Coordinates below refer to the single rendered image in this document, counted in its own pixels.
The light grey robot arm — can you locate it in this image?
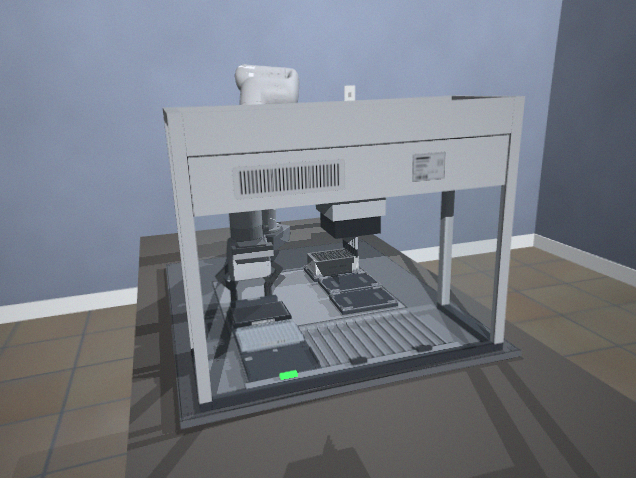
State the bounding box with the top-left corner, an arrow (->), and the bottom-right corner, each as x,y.
235,64 -> 299,105

